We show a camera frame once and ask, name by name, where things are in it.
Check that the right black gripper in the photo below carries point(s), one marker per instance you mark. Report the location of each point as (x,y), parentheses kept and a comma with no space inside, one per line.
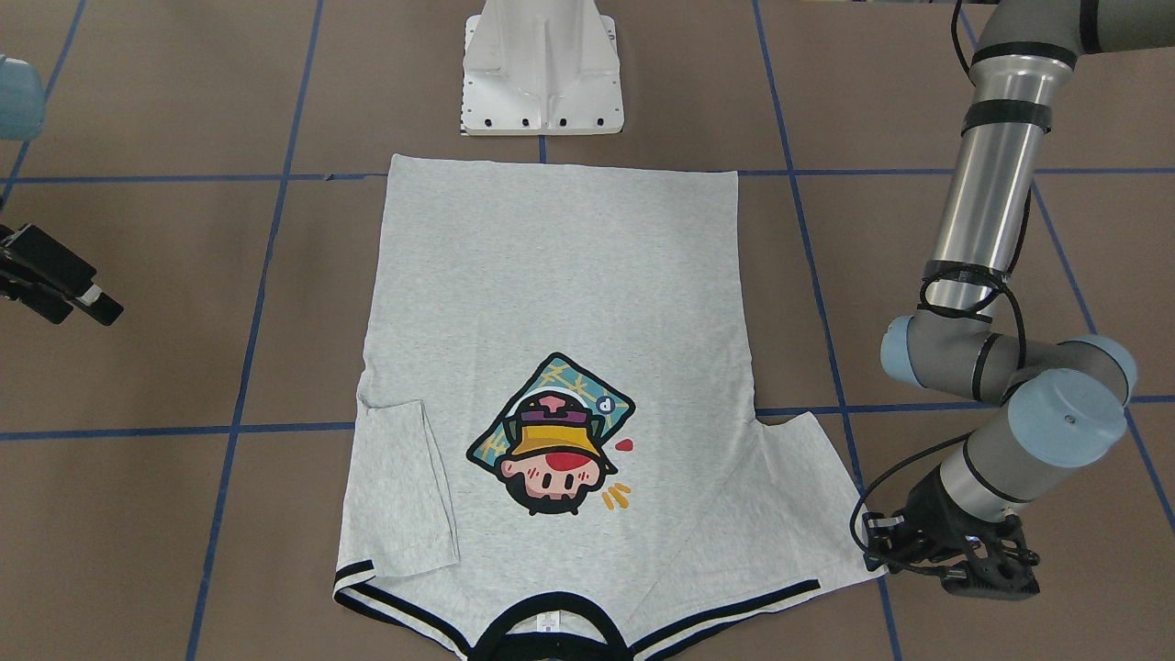
(39,262)

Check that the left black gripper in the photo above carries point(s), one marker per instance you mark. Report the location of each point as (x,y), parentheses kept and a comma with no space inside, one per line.
(929,508)

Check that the grey cartoon print t-shirt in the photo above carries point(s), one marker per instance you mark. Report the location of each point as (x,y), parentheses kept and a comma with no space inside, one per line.
(556,452)

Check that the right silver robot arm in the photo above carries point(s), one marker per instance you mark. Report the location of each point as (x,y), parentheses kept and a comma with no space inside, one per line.
(23,105)

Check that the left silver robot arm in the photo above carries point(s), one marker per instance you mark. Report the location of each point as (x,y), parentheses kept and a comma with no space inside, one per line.
(1059,407)

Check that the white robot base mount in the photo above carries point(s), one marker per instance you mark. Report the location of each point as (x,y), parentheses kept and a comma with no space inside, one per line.
(541,69)

